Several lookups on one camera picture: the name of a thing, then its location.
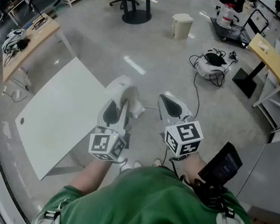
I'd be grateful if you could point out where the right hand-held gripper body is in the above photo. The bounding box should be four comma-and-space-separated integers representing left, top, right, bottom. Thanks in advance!
161, 115, 206, 161

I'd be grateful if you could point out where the clear water jug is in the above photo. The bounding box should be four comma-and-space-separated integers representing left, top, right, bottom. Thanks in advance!
215, 1, 236, 31

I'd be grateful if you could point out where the black chest-mounted screen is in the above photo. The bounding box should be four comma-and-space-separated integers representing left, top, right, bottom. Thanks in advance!
196, 138, 246, 189

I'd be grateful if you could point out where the small white-framed table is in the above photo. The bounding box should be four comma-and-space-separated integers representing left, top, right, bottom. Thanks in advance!
6, 0, 34, 27

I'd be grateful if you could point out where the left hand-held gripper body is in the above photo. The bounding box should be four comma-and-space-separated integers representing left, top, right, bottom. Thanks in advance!
86, 124, 129, 164

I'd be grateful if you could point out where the black platform trolley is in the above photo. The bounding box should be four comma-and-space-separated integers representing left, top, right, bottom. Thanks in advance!
206, 2, 272, 52

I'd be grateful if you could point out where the person's left forearm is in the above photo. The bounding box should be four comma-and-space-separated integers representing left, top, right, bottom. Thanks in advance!
69, 154, 112, 200

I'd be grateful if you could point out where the person's right forearm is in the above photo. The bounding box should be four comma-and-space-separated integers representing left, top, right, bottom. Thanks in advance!
180, 151, 211, 187

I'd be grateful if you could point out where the white vest bundle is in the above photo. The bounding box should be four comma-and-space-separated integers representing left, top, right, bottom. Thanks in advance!
1, 26, 33, 58

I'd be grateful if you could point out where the white backpack with black cables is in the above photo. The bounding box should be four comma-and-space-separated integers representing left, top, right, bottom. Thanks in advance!
185, 44, 240, 90

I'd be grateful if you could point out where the beige lidded trash bin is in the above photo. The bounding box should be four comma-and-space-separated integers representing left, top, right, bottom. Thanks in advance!
168, 11, 195, 42

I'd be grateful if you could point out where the small white crumpled object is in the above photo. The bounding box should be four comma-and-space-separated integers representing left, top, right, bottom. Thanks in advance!
256, 40, 271, 54

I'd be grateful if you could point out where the white rectangular table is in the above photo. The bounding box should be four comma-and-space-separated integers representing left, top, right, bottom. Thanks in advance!
6, 49, 117, 189

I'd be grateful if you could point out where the black wheeled office chair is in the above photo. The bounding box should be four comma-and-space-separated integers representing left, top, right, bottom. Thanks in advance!
214, 0, 249, 24

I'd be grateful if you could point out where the white cloth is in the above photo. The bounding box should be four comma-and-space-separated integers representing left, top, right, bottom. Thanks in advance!
102, 72, 151, 121

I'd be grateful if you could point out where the yellow-topped stand table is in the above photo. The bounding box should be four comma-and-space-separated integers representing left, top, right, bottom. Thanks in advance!
229, 30, 280, 104

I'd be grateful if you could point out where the long wooden desk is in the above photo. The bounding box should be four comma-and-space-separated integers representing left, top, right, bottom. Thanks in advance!
0, 8, 62, 90

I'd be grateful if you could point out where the black floor cable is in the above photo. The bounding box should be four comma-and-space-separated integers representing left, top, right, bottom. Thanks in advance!
187, 72, 205, 120

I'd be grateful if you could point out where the white power strip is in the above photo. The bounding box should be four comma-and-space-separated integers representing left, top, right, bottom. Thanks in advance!
1, 85, 29, 104

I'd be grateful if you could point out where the person's green shirt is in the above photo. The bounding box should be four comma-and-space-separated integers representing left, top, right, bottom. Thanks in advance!
31, 148, 265, 224

